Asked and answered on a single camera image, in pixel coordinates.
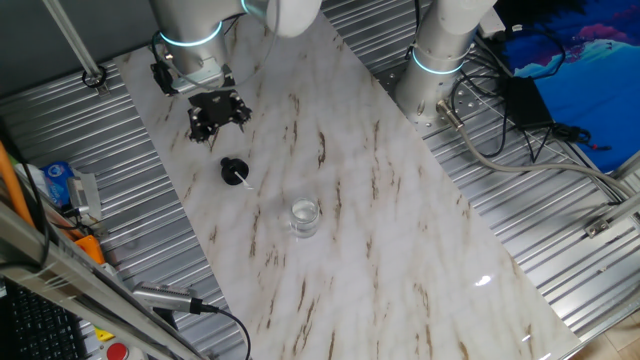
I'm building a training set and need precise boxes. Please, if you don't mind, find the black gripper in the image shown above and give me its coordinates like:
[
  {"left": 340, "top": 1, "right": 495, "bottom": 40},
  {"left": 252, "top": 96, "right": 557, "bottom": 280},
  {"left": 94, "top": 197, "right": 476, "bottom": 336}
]
[{"left": 186, "top": 89, "right": 253, "bottom": 144}]

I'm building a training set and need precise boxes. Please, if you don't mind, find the clear glass jar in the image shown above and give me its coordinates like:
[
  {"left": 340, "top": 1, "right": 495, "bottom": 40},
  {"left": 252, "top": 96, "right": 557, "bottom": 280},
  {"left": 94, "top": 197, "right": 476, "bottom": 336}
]
[{"left": 288, "top": 196, "right": 321, "bottom": 240}]

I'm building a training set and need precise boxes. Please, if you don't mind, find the grey finned metal device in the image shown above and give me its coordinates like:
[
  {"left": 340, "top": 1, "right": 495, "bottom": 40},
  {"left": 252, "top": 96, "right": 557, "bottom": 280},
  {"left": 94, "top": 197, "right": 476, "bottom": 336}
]
[{"left": 66, "top": 169, "right": 104, "bottom": 224}]

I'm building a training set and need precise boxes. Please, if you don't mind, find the blue white tissue packet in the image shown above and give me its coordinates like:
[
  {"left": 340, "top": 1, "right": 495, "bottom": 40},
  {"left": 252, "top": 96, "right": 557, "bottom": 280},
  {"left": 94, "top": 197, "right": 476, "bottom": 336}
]
[{"left": 14, "top": 160, "right": 76, "bottom": 209}]

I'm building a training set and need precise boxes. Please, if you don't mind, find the orange button box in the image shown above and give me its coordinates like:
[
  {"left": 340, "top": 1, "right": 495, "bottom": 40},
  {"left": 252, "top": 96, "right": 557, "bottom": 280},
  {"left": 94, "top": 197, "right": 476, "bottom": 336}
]
[{"left": 73, "top": 233, "right": 107, "bottom": 266}]

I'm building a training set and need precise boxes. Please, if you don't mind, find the red button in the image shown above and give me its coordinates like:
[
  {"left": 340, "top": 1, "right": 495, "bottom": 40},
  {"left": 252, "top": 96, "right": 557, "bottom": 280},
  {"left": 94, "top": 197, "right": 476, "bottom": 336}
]
[{"left": 102, "top": 341, "right": 146, "bottom": 360}]

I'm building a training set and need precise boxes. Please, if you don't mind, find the black keyboard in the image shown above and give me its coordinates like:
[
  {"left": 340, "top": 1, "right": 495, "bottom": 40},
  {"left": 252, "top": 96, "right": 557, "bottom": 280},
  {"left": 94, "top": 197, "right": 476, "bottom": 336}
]
[{"left": 0, "top": 279, "right": 91, "bottom": 360}]

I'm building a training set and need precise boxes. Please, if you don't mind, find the white power strip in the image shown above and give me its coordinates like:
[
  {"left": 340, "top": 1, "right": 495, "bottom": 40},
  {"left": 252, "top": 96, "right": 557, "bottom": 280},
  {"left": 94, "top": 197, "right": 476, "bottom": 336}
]
[{"left": 474, "top": 7, "right": 507, "bottom": 41}]

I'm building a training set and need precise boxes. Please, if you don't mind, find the black power adapter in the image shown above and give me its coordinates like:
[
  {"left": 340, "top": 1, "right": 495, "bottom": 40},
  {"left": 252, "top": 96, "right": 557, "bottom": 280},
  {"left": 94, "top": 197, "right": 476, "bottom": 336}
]
[{"left": 502, "top": 74, "right": 556, "bottom": 131}]

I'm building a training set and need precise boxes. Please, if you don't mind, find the blue printed poster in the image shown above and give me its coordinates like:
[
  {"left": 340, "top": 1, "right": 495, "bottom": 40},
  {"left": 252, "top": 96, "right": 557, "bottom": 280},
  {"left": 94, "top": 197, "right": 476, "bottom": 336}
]
[{"left": 502, "top": 0, "right": 640, "bottom": 174}]

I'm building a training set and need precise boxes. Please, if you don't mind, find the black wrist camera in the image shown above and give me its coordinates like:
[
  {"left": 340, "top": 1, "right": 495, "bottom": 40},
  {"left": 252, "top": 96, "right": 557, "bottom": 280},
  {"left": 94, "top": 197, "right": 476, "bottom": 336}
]
[{"left": 149, "top": 59, "right": 177, "bottom": 97}]

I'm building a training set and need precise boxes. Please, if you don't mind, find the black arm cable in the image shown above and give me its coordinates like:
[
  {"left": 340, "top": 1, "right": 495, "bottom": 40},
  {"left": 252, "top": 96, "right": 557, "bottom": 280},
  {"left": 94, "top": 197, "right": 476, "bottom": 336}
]
[{"left": 148, "top": 29, "right": 170, "bottom": 74}]

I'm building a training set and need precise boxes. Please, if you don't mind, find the black ring on post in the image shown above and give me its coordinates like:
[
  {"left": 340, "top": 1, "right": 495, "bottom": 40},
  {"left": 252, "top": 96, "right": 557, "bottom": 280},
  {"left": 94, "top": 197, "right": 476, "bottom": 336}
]
[{"left": 81, "top": 63, "right": 108, "bottom": 90}]

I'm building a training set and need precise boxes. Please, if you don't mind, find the aluminium frame post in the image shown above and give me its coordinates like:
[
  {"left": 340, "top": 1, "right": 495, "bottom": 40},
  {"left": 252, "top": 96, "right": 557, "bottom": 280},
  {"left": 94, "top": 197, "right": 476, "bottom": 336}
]
[{"left": 42, "top": 0, "right": 111, "bottom": 97}]

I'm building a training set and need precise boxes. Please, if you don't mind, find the silver finned camera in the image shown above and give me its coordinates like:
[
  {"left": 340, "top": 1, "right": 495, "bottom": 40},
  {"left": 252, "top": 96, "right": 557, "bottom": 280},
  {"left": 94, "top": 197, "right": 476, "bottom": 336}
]
[{"left": 131, "top": 280, "right": 204, "bottom": 316}]

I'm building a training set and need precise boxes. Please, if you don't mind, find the black hanging cable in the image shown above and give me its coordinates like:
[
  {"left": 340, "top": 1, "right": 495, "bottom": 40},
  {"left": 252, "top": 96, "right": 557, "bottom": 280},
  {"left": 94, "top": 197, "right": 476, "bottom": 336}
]
[{"left": 0, "top": 119, "right": 51, "bottom": 261}]

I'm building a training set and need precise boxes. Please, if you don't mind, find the black camera cable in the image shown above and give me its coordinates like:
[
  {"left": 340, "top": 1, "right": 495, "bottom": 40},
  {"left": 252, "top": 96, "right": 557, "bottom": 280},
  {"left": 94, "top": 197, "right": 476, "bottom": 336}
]
[{"left": 197, "top": 299, "right": 253, "bottom": 360}]

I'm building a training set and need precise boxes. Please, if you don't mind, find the orange hose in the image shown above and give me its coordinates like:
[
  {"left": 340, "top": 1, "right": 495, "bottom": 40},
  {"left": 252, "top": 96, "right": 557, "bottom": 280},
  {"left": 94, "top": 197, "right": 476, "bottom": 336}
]
[{"left": 0, "top": 141, "right": 36, "bottom": 229}]

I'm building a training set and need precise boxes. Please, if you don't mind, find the aluminium frame beam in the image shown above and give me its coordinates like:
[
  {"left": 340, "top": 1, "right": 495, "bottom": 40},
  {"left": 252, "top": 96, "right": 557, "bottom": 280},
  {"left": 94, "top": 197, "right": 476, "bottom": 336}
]
[{"left": 0, "top": 199, "right": 211, "bottom": 360}]

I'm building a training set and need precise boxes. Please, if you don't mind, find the thick grey cable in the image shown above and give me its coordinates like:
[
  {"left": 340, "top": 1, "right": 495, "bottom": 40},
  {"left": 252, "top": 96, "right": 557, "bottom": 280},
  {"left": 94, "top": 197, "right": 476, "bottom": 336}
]
[{"left": 435, "top": 98, "right": 640, "bottom": 201}]

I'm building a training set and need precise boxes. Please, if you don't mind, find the black base cable bundle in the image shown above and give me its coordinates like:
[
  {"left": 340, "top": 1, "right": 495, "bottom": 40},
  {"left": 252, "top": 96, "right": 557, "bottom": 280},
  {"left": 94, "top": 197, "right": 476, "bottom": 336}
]
[{"left": 449, "top": 64, "right": 511, "bottom": 160}]

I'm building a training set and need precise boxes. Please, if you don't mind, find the thin black cable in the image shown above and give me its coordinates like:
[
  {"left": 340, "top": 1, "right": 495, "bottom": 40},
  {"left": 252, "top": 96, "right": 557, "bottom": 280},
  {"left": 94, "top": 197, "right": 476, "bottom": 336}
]
[{"left": 508, "top": 23, "right": 570, "bottom": 77}]

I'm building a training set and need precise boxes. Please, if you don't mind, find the black cable with plug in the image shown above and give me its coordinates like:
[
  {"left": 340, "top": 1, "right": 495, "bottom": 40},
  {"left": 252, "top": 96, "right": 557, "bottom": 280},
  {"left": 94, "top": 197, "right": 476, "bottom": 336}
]
[{"left": 549, "top": 122, "right": 612, "bottom": 151}]

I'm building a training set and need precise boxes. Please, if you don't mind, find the metal corner bracket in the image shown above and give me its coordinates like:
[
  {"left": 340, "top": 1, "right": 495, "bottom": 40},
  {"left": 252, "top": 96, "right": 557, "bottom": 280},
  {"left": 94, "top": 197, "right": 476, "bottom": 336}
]
[{"left": 583, "top": 216, "right": 615, "bottom": 240}]

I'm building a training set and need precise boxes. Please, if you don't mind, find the aluminium frame rail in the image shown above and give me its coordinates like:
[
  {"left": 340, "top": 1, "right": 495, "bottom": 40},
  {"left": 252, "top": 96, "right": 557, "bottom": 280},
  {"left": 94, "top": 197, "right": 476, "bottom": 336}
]
[{"left": 582, "top": 149, "right": 640, "bottom": 239}]

